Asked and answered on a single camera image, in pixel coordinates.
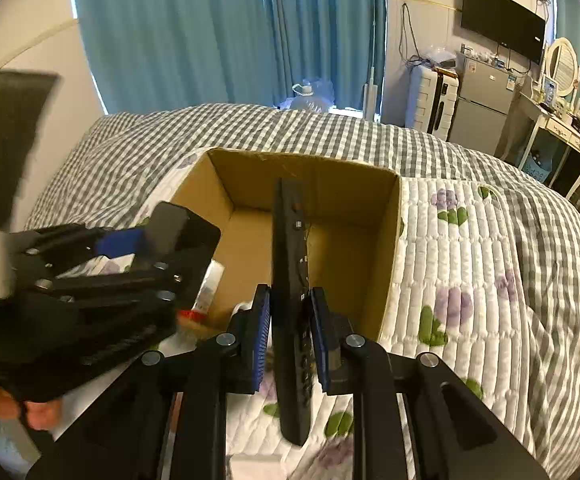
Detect clear water jug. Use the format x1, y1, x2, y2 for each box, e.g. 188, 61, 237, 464
277, 77, 337, 112

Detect black wall television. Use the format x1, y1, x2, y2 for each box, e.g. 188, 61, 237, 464
460, 0, 547, 66

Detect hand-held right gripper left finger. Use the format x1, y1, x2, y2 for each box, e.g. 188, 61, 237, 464
25, 284, 273, 480

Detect white floral quilt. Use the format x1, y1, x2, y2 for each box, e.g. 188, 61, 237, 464
134, 159, 538, 480

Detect person's left hand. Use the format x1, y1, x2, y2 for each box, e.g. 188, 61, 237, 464
0, 384, 64, 432

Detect blue storage basket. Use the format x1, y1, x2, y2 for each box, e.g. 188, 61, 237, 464
516, 146, 557, 184

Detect white dressing table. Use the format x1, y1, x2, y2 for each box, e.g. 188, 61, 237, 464
499, 91, 580, 202

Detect white paper sheet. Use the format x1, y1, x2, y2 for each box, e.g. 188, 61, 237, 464
227, 454, 285, 480

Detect brown cardboard box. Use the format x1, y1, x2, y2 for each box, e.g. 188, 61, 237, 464
169, 147, 404, 347

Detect grey refrigerator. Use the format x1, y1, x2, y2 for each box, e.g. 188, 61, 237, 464
446, 54, 522, 157

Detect white mop pole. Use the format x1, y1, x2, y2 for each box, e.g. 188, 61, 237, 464
361, 0, 380, 122

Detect hanging wall cables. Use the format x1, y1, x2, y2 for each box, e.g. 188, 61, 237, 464
399, 2, 423, 68

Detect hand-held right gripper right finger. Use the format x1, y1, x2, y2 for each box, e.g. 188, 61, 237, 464
310, 287, 551, 480

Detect white tube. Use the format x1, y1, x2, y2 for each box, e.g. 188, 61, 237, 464
192, 258, 226, 314

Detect white oval mirror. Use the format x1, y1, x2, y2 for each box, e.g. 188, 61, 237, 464
544, 36, 580, 98

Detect grey checked blanket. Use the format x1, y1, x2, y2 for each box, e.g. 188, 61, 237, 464
24, 102, 580, 480

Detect black remote control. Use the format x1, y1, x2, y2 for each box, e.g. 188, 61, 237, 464
271, 177, 317, 447

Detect white suitcase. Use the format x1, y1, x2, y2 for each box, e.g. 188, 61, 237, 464
404, 64, 462, 137

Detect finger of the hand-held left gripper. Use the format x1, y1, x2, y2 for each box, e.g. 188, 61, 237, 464
12, 226, 147, 277
34, 259, 207, 307

